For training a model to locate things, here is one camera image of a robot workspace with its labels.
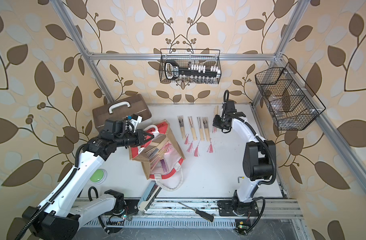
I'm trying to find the black wire basket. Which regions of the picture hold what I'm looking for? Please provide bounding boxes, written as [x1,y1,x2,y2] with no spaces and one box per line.
[158,48,222,85]
[255,63,326,131]

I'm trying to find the back black wire basket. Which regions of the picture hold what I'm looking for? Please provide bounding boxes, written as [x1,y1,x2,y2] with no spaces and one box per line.
[158,48,222,85]

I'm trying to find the green round button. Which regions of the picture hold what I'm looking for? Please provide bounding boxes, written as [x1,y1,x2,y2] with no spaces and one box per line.
[89,169,108,185]

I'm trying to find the folding fans in bag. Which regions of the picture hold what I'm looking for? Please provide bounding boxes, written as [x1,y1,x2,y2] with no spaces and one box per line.
[145,139,173,174]

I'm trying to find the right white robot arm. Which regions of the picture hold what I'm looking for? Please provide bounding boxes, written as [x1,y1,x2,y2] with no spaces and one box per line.
[213,90,277,236]

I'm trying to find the folding fan black print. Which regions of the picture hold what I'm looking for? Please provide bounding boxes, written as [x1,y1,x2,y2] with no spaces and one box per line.
[178,116,190,145]

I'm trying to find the folding fan plain wood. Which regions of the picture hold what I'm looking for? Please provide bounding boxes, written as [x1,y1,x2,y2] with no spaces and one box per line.
[188,116,197,153]

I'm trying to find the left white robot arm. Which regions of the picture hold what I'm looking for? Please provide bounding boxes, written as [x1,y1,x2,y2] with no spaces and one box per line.
[16,114,154,240]

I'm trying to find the brown toolbox with white handle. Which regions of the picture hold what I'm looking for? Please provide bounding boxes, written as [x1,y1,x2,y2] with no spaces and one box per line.
[93,94,152,132]

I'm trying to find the right black wire basket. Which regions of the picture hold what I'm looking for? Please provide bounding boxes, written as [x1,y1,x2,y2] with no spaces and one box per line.
[255,63,326,131]

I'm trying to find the black handled screwdriver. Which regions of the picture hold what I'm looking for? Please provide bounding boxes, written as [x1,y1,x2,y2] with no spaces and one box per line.
[179,202,214,223]

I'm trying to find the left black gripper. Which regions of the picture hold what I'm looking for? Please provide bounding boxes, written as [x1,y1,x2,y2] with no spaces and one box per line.
[112,129,154,149]

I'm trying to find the black socket set holder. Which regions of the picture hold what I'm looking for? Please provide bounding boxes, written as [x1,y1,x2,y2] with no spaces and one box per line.
[163,60,222,82]

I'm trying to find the grey stapler tool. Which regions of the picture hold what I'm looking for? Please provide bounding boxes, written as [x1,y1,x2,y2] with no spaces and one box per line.
[137,181,162,213]

